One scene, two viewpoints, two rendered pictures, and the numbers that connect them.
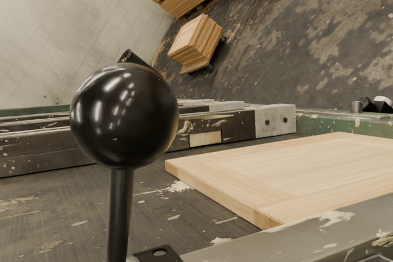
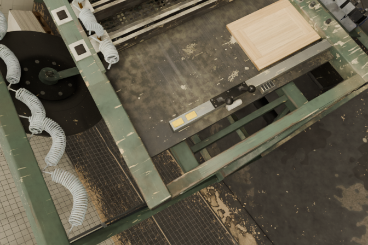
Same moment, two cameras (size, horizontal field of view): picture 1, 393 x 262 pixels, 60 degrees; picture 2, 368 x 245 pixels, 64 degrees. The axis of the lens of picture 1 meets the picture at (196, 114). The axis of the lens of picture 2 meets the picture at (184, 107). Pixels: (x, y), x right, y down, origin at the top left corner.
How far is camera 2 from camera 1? 1.31 m
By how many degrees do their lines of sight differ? 62
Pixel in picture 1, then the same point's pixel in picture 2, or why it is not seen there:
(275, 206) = (257, 60)
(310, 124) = not seen: outside the picture
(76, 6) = not seen: outside the picture
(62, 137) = (191, 13)
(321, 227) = (264, 75)
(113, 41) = not seen: outside the picture
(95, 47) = not seen: outside the picture
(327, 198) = (268, 58)
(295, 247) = (260, 80)
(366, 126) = (294, 3)
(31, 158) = (182, 21)
